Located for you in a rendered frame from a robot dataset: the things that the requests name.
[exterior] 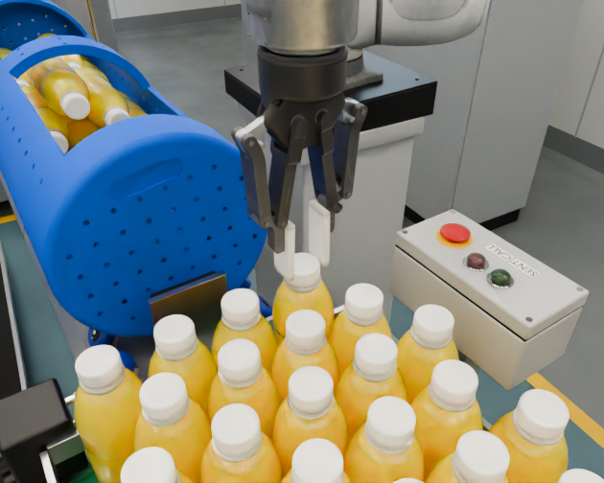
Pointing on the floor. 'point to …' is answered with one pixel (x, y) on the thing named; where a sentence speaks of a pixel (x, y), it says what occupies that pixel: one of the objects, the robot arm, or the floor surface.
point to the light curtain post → (102, 23)
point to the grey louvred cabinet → (482, 108)
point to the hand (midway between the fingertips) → (302, 241)
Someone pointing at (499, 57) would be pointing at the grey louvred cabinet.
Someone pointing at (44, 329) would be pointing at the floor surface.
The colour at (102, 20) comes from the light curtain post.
